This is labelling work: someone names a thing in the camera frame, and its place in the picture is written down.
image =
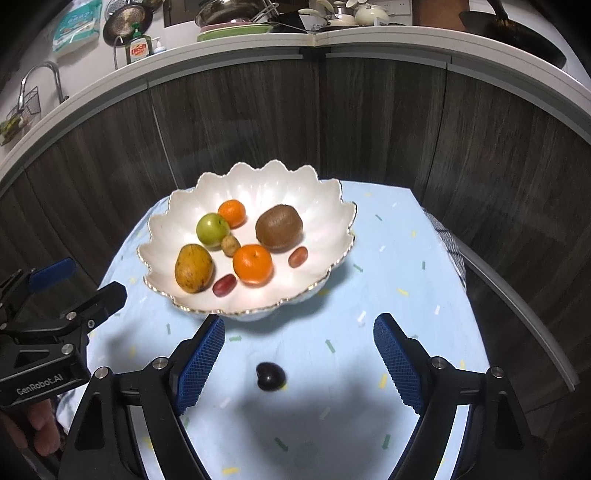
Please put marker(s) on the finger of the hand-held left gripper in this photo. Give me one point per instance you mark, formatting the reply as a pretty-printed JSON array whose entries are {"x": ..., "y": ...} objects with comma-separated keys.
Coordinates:
[
  {"x": 99, "y": 302},
  {"x": 51, "y": 273}
]

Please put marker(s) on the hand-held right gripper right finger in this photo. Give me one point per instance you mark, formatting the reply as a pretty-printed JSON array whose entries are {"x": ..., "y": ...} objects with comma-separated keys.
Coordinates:
[{"x": 399, "y": 364}]

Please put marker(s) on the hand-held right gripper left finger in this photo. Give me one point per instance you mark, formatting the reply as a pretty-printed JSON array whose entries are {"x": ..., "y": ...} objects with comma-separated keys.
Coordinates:
[{"x": 203, "y": 360}]

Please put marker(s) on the red grape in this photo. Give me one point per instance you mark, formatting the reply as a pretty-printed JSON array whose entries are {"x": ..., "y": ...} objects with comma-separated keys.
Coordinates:
[
  {"x": 298, "y": 256},
  {"x": 225, "y": 285}
]

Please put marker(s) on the white scalloped bowl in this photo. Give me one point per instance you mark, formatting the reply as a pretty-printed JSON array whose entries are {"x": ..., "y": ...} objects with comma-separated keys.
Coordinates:
[{"x": 277, "y": 281}]

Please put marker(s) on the tan longan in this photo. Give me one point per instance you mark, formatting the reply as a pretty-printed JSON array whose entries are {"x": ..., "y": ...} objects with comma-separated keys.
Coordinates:
[{"x": 229, "y": 244}]

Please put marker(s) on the green plum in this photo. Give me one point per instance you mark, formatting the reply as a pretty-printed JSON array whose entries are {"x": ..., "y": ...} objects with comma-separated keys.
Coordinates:
[{"x": 211, "y": 228}]

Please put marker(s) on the orange tangerine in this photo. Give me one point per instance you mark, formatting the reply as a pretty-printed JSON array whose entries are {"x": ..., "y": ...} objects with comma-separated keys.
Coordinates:
[
  {"x": 252, "y": 264},
  {"x": 232, "y": 213}
]

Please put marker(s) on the brown kiwi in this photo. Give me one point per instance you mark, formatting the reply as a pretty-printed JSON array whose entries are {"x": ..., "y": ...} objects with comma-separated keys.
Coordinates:
[{"x": 279, "y": 228}]

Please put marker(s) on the person's left hand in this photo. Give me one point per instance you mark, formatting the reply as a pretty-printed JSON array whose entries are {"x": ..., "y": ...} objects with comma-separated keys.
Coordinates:
[{"x": 41, "y": 429}]

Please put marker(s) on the yellow brown mango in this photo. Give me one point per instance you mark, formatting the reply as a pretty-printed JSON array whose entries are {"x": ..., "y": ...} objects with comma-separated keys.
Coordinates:
[{"x": 194, "y": 269}]

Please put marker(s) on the light blue confetti tablecloth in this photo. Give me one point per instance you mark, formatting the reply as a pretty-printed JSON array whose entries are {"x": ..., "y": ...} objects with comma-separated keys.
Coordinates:
[{"x": 392, "y": 258}]

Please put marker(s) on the black white checkered cloth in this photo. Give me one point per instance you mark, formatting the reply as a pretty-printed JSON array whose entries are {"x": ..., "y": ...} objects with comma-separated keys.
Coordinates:
[{"x": 450, "y": 244}]

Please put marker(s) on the metal kitchen faucet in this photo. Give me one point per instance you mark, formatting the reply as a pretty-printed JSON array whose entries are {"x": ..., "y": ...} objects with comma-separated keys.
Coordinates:
[{"x": 44, "y": 81}]

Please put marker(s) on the green dish soap bottle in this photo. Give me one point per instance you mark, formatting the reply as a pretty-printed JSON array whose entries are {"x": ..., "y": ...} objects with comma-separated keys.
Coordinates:
[{"x": 137, "y": 46}]

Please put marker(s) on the blue tissue pack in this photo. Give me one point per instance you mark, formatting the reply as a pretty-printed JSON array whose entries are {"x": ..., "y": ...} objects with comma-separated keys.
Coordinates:
[{"x": 76, "y": 25}]

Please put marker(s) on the dark wood cabinet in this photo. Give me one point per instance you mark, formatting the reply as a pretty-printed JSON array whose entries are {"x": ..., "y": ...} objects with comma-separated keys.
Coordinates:
[{"x": 415, "y": 115}]

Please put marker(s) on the white pump bottle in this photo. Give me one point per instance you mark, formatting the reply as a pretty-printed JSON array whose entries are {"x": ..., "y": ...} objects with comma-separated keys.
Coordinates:
[{"x": 159, "y": 46}]

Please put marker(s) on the round metal strainer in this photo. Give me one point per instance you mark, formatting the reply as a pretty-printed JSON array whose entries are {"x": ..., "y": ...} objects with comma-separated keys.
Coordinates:
[{"x": 127, "y": 23}]

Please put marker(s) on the green plate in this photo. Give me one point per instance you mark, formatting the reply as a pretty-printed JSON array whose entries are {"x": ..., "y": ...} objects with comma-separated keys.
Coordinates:
[{"x": 240, "y": 29}]

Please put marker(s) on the metal cooking pot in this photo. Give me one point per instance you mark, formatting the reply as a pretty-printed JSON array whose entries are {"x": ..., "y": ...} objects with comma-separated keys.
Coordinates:
[{"x": 226, "y": 13}]

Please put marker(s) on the white countertop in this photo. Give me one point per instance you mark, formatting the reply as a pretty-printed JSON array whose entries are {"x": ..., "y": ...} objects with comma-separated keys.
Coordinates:
[{"x": 369, "y": 39}]

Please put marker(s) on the black wok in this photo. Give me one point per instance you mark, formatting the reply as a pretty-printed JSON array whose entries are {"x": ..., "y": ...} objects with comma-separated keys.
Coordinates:
[{"x": 512, "y": 32}]

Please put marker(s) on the white lidded pot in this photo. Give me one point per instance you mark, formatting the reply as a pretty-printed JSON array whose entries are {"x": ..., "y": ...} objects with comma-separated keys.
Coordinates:
[{"x": 341, "y": 17}]

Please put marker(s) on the cream lidded pot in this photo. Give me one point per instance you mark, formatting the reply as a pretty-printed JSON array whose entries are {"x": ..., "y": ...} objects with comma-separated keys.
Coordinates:
[{"x": 371, "y": 14}]

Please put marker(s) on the brown wooden board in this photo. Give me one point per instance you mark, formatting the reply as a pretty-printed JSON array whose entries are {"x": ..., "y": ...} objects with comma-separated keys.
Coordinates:
[{"x": 438, "y": 11}]

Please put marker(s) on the grey curved chair rail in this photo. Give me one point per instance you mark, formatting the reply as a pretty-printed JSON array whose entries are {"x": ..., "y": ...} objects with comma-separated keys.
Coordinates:
[{"x": 531, "y": 323}]

